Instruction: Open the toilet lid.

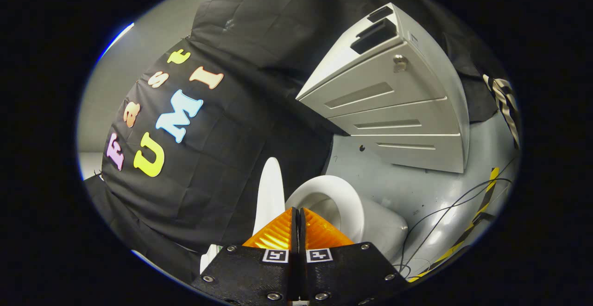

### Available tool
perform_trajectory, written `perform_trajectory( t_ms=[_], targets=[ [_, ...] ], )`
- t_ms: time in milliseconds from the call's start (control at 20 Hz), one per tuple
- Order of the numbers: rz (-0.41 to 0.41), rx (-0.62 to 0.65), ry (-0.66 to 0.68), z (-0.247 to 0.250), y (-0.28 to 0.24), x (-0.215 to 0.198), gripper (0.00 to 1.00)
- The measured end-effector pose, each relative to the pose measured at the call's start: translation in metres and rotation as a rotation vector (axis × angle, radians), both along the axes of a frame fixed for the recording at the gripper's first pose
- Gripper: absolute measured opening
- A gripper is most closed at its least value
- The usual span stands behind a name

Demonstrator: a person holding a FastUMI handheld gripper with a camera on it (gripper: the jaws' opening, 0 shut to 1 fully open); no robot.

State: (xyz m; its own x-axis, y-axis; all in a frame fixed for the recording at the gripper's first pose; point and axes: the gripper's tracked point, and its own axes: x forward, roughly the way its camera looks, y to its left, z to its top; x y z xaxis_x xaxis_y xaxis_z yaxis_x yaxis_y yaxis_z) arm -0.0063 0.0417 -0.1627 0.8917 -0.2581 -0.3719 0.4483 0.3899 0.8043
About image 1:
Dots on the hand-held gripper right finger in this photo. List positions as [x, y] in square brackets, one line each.
[345, 273]

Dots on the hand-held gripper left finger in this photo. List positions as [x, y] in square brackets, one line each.
[259, 273]

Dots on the white toilet bowl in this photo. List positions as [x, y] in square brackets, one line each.
[382, 232]

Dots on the black backdrop cloth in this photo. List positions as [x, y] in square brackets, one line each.
[241, 167]

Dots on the yellow black floor tape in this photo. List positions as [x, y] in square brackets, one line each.
[486, 194]

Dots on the white drawer cabinet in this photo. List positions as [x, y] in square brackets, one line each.
[398, 111]

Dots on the black white striped cloth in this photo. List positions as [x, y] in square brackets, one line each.
[506, 104]

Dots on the large ceiling light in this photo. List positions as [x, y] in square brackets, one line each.
[116, 41]

